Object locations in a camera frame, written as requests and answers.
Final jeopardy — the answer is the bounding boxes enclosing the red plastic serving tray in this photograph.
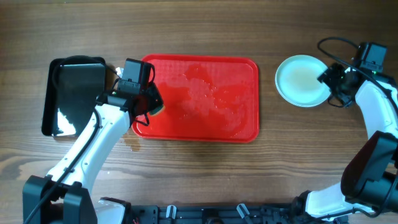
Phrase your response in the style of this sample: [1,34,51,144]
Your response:
[132,54,260,143]

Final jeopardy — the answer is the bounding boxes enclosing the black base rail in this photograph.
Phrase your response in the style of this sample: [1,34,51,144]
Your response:
[126,203,348,224]

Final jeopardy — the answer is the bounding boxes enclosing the orange green scrub sponge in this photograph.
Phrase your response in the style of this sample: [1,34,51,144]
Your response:
[149,105,165,116]

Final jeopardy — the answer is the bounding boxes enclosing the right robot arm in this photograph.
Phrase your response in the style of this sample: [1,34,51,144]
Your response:
[286,42,397,223]

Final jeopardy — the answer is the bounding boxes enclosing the light blue plate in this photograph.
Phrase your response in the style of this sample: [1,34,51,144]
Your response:
[275,55,330,108]

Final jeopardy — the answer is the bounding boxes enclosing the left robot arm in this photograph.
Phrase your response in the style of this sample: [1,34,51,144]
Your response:
[22,58,164,223]

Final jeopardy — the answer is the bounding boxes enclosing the left black cable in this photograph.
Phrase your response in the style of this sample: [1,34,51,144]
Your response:
[23,55,156,224]

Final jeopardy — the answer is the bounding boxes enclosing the black cable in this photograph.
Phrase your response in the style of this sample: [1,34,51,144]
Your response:
[23,55,156,224]
[317,36,398,218]

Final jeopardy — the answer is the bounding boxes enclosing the right black cable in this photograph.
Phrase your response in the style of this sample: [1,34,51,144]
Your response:
[317,36,398,218]

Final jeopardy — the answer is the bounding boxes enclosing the black rectangular tray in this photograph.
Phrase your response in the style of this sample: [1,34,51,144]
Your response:
[41,57,106,137]

